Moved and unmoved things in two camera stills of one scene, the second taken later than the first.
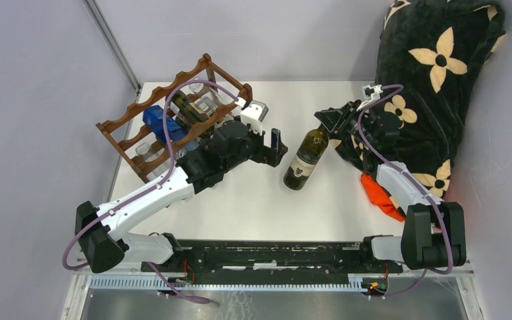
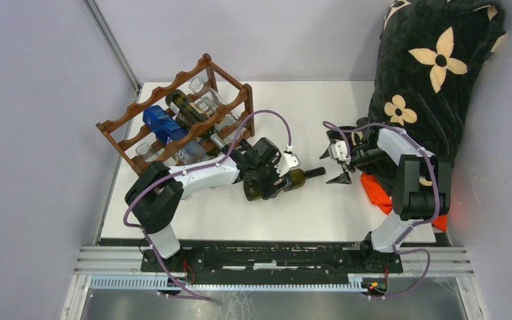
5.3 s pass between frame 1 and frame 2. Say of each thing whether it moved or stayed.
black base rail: stayed
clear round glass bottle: stayed
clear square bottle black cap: moved
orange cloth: stayed
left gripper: moved
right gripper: moved
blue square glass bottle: stayed
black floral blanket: stayed
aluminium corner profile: stayed
